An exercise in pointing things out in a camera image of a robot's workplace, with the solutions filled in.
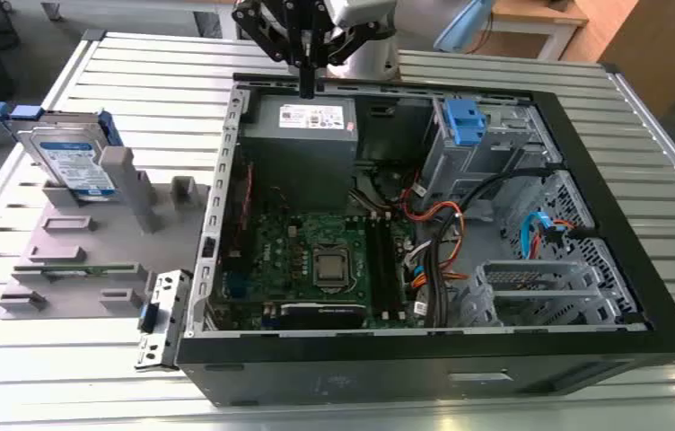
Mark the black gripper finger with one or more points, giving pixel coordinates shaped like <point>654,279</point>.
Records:
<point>266,36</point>
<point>355,42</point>

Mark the hard disk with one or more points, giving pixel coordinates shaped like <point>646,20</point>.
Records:
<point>73,166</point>

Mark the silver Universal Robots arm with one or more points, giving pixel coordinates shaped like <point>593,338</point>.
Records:
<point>374,58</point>

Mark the metal disk bay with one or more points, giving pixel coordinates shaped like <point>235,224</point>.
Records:
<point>553,294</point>

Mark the blue drive cage latch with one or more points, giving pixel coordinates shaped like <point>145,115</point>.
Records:
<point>463,121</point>

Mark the grey power supply unit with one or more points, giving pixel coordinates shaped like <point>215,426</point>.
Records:
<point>302,152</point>

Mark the metal drive cage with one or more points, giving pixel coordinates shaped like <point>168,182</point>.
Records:
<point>481,161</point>

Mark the CPU socket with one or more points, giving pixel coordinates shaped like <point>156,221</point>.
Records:
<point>332,248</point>

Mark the green motherboard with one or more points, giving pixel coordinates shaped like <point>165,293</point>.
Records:
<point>278,251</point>

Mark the black RAM slot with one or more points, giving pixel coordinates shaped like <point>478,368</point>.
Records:
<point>378,265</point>
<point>392,265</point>

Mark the silver CPU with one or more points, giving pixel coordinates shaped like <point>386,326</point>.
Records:
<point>331,267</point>

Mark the wooden cabinet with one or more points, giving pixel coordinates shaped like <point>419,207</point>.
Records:
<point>661,54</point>

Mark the grey parts rack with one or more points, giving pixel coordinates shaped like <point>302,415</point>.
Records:
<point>104,242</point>

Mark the green RAM stick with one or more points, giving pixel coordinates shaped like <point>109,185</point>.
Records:
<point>97,270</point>

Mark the black graphics card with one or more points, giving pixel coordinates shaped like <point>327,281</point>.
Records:
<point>326,316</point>

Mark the blue port connector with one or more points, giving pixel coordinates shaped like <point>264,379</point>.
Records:
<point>148,319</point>

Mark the black open PC case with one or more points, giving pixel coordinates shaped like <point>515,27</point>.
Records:
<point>374,372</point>

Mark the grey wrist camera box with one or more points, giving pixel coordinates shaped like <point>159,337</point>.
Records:
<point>355,11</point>

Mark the wooden desk white frame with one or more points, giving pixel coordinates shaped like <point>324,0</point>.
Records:
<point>541,11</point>

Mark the metal expansion slot bracket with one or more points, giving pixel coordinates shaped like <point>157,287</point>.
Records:
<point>169,314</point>

